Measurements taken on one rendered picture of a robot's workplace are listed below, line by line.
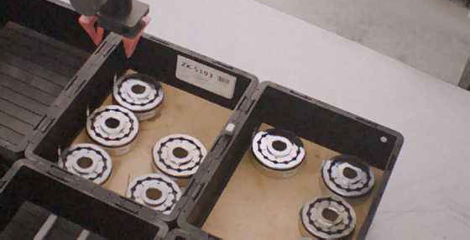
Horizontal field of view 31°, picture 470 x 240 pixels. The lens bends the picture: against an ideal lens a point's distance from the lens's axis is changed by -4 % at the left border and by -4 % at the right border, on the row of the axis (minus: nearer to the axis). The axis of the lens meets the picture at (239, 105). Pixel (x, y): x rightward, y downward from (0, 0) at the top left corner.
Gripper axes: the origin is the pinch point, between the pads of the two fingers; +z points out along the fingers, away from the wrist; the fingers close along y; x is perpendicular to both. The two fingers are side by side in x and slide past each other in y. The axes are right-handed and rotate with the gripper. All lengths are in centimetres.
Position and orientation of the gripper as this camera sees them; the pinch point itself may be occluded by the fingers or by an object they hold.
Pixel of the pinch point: (114, 45)
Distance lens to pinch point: 155.3
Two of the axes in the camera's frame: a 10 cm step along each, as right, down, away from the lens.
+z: -1.1, 6.8, 7.2
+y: 9.1, 3.6, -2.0
